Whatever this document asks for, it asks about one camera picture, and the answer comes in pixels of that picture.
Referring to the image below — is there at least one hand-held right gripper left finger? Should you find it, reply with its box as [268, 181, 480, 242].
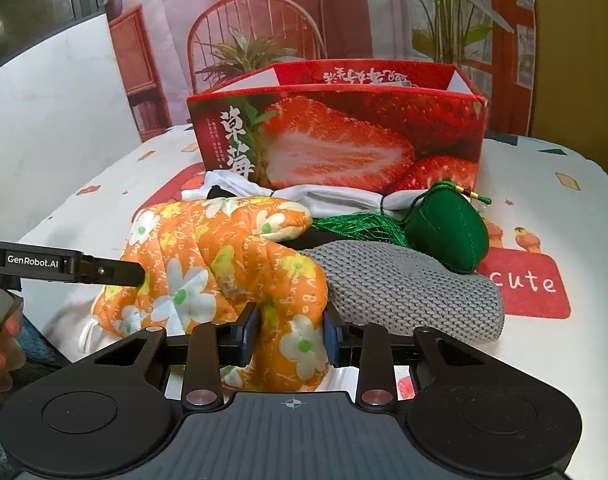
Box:
[59, 305, 262, 408]

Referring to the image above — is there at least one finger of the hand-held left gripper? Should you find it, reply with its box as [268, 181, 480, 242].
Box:
[81, 254, 148, 289]

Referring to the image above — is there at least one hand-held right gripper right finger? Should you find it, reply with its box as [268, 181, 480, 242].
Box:
[323, 310, 530, 408]

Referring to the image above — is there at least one grey knitted cloth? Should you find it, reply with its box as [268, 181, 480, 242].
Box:
[284, 240, 505, 343]

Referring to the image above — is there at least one orange floral oven mitt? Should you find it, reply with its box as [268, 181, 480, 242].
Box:
[91, 196, 330, 393]

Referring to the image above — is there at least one red strawberry print cardboard box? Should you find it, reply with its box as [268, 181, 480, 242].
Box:
[186, 59, 486, 196]

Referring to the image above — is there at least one person's left hand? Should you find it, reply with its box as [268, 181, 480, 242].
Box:
[0, 287, 27, 413]

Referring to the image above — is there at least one white cloth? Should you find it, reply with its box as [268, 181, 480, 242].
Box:
[181, 170, 430, 221]

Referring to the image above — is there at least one green fabric sachet with tassel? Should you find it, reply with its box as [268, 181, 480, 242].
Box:
[311, 180, 491, 275]

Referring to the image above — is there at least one dark glass window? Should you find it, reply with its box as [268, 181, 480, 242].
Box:
[0, 0, 101, 77]

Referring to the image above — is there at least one white printed tablecloth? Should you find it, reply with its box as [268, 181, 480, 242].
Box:
[14, 125, 608, 480]

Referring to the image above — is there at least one room scene wall poster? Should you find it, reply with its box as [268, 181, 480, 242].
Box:
[91, 0, 537, 143]

